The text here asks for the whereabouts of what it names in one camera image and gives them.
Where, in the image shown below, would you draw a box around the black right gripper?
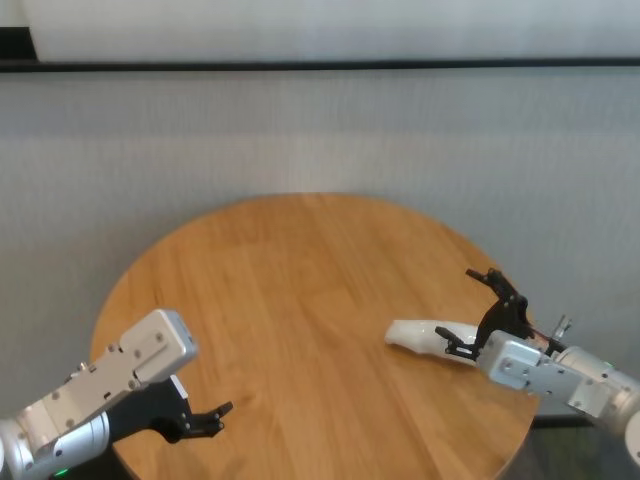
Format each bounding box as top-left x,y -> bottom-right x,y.
434,268 -> 554,362

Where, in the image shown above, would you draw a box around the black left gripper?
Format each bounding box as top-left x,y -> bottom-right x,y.
102,373 -> 235,446

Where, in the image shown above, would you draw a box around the white plastic-wrapped sandbag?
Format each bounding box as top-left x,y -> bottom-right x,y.
384,319 -> 482,367

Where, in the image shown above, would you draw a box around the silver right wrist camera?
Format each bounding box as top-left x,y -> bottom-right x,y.
478,329 -> 614,414

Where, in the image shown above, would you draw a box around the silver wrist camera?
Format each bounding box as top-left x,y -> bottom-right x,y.
19,308 -> 200,446
478,329 -> 614,414

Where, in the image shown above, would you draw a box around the silver round cable connector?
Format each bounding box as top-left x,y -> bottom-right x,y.
552,314 -> 574,344

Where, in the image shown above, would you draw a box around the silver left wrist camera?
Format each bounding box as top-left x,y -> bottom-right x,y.
19,308 -> 200,446

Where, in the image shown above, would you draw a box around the black wall strip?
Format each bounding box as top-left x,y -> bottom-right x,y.
0,57 -> 640,75

